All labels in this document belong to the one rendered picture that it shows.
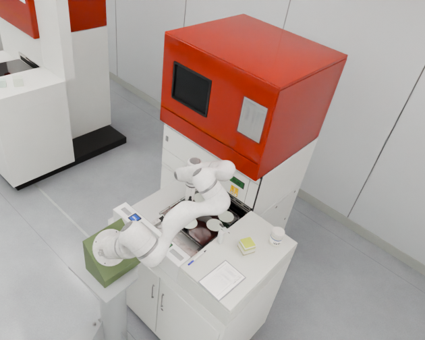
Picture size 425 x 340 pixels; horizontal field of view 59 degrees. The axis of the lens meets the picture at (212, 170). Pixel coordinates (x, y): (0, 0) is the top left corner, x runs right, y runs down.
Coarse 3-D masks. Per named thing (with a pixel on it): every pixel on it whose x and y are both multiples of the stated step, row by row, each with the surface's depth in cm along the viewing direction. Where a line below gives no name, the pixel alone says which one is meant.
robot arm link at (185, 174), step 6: (210, 162) 191; (180, 168) 203; (186, 168) 200; (192, 168) 198; (198, 168) 197; (174, 174) 209; (180, 174) 202; (186, 174) 200; (192, 174) 199; (180, 180) 205; (186, 180) 201
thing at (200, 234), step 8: (184, 200) 243; (208, 216) 235; (216, 216) 236; (200, 224) 229; (224, 224) 232; (192, 232) 223; (200, 232) 224; (208, 232) 225; (216, 232) 226; (200, 240) 219; (208, 240) 220
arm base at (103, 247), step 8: (104, 232) 196; (112, 232) 199; (96, 240) 193; (104, 240) 192; (112, 240) 184; (96, 248) 192; (104, 248) 189; (112, 248) 181; (96, 256) 191; (104, 256) 192; (112, 256) 185; (104, 264) 193; (112, 264) 195
